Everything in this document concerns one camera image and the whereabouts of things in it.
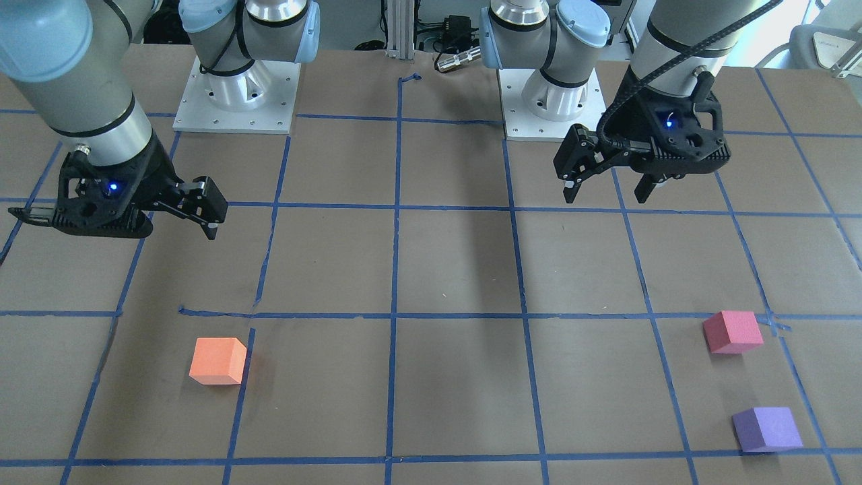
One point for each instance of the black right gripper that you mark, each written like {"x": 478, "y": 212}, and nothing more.
{"x": 153, "y": 176}

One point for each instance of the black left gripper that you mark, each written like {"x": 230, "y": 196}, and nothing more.
{"x": 635, "y": 116}

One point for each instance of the orange foam block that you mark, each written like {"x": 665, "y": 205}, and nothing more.
{"x": 218, "y": 361}

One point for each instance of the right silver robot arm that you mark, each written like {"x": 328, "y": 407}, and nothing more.
{"x": 64, "y": 57}

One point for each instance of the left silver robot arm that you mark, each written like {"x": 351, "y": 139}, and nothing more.
{"x": 563, "y": 41}

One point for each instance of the pink foam block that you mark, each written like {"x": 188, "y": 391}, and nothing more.
{"x": 732, "y": 332}

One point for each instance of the purple foam block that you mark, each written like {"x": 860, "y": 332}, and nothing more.
{"x": 766, "y": 429}

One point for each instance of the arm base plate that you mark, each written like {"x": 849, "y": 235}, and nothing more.
{"x": 536, "y": 110}
{"x": 259, "y": 101}

